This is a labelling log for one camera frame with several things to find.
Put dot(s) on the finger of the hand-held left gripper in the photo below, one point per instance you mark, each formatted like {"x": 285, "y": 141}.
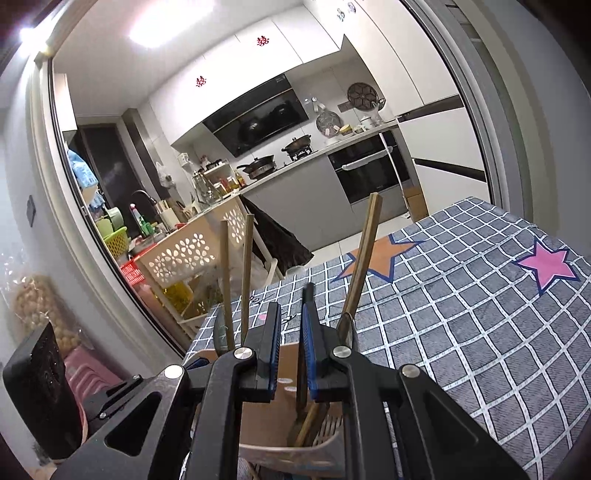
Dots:
{"x": 196, "y": 362}
{"x": 104, "y": 404}

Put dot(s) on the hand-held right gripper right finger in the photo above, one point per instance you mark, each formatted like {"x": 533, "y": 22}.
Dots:
{"x": 310, "y": 360}

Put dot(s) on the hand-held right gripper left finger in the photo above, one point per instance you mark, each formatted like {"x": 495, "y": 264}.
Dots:
{"x": 275, "y": 355}

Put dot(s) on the beige plastic utensil holder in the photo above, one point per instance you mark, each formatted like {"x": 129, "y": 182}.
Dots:
{"x": 261, "y": 420}

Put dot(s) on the stack of pink plastic stools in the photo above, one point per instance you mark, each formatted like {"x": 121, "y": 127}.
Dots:
{"x": 81, "y": 369}

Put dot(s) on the clear bag of round nuts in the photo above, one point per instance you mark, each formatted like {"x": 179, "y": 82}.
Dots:
{"x": 37, "y": 300}

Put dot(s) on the beige flower-cutout trolley rack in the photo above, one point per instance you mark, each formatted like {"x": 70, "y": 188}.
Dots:
{"x": 180, "y": 254}

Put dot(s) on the red plastic basket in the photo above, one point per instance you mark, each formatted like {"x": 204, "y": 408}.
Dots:
{"x": 131, "y": 272}

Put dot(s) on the black hanging cloth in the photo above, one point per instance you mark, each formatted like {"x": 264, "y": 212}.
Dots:
{"x": 281, "y": 235}

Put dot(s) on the grey checked star tablecloth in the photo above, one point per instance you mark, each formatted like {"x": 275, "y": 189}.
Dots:
{"x": 438, "y": 323}

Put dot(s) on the green plastic basket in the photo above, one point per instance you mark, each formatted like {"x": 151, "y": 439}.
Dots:
{"x": 115, "y": 240}

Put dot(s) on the grey kitchen base cabinet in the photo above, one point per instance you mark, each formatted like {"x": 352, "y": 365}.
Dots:
{"x": 304, "y": 203}

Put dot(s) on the black kitchen faucet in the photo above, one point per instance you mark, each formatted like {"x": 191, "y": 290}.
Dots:
{"x": 141, "y": 192}

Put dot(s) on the brown cardboard box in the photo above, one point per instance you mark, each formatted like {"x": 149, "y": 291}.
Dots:
{"x": 415, "y": 203}

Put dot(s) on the black wok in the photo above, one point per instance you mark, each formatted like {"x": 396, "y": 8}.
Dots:
{"x": 258, "y": 167}

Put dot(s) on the white hanging plastic bag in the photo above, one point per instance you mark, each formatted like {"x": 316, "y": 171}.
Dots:
{"x": 162, "y": 175}

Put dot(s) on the black built-in oven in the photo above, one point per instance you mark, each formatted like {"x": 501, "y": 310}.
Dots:
{"x": 364, "y": 175}

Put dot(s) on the dark pot with lid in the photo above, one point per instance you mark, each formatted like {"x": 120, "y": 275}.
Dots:
{"x": 298, "y": 145}

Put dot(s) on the blue hanging cloth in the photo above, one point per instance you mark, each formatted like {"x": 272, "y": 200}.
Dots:
{"x": 83, "y": 173}

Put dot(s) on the black range hood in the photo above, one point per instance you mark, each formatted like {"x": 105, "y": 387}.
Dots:
{"x": 258, "y": 120}

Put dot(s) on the round metal steamer rack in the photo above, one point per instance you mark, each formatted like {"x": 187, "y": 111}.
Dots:
{"x": 328, "y": 122}

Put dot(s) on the white refrigerator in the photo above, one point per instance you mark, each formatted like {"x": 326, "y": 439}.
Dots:
{"x": 443, "y": 138}

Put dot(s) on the round dark multi-well pan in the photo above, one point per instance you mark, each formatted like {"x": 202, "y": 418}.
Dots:
{"x": 362, "y": 95}

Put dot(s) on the red paper cutout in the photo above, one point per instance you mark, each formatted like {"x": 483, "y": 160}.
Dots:
{"x": 262, "y": 41}
{"x": 200, "y": 82}

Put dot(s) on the white upper kitchen cabinets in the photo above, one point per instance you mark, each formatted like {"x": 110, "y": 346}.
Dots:
{"x": 240, "y": 60}

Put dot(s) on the white ceiling lamp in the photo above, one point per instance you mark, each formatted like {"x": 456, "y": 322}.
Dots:
{"x": 171, "y": 23}

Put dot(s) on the cluster of fridge magnets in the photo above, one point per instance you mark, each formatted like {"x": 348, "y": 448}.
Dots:
{"x": 340, "y": 13}

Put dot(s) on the dark wall switch panel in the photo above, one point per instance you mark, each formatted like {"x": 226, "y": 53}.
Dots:
{"x": 31, "y": 211}

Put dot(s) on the white wall-mounted box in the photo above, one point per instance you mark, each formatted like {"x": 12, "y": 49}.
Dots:
{"x": 184, "y": 161}

